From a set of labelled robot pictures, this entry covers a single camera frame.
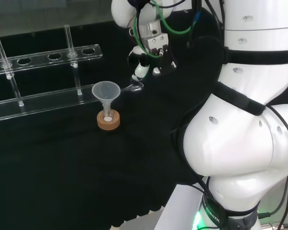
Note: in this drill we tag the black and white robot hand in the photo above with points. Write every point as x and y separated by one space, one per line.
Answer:
162 55

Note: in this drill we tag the clear weighing funnel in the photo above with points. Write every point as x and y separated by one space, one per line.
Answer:
135 87

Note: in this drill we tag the translucent plastic funnel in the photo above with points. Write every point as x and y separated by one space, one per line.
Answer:
106 92

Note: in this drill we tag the clear funnel stand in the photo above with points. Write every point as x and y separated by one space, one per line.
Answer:
50 100

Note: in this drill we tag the round-bottom glass flask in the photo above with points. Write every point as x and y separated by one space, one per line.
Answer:
107 116

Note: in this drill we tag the black table cloth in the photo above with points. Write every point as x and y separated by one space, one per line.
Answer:
74 167

